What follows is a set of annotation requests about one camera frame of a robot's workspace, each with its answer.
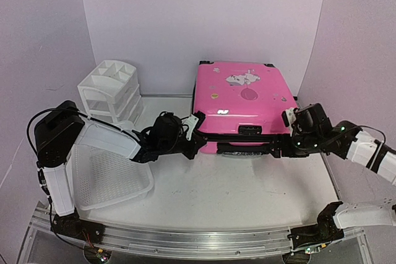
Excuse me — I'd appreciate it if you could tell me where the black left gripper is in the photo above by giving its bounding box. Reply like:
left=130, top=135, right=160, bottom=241
left=160, top=135, right=207, bottom=161

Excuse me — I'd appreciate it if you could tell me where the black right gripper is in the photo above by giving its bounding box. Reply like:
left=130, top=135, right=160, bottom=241
left=266, top=132, right=322, bottom=160

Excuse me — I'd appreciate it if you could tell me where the pink cartoon hard-shell suitcase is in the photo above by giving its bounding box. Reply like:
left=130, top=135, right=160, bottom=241
left=192, top=61, right=297, bottom=158

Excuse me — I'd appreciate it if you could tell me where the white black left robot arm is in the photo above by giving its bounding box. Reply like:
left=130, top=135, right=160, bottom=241
left=27, top=100, right=207, bottom=237

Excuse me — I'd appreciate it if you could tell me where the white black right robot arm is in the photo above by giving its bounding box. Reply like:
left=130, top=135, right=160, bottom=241
left=274, top=103, right=395, bottom=244

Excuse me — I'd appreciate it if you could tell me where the white plastic drawer organizer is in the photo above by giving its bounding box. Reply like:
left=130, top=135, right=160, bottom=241
left=77, top=60, right=144, bottom=123

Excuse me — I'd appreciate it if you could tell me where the white perforated plastic basket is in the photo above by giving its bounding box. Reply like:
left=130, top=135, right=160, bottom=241
left=68, top=117, right=154, bottom=211

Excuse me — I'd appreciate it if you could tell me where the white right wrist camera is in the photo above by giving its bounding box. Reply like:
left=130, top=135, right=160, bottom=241
left=282, top=108, right=299, bottom=129

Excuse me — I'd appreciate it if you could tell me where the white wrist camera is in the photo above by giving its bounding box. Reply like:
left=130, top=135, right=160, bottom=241
left=282, top=108, right=299, bottom=129
left=183, top=111, right=205, bottom=141

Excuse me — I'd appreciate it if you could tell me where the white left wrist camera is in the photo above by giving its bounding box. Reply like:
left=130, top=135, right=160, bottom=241
left=183, top=111, right=205, bottom=141

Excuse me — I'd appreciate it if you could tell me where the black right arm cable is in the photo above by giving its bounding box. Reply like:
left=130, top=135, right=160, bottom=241
left=355, top=125, right=387, bottom=147

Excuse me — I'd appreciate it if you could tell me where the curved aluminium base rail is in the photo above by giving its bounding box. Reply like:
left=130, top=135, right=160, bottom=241
left=33, top=207, right=367, bottom=260

